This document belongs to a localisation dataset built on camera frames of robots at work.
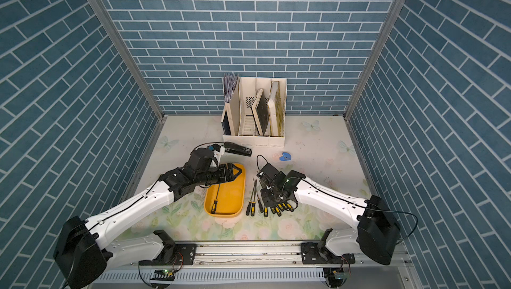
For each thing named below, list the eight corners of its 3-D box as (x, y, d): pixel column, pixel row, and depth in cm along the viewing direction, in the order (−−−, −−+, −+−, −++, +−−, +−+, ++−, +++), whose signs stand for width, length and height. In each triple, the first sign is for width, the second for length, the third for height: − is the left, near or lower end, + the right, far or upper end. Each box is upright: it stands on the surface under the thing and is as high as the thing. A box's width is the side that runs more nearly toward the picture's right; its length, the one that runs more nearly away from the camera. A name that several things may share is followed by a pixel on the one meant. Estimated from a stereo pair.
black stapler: (223, 151, 105) (222, 147, 102) (226, 145, 108) (225, 141, 105) (250, 158, 102) (249, 154, 100) (252, 151, 105) (252, 147, 102)
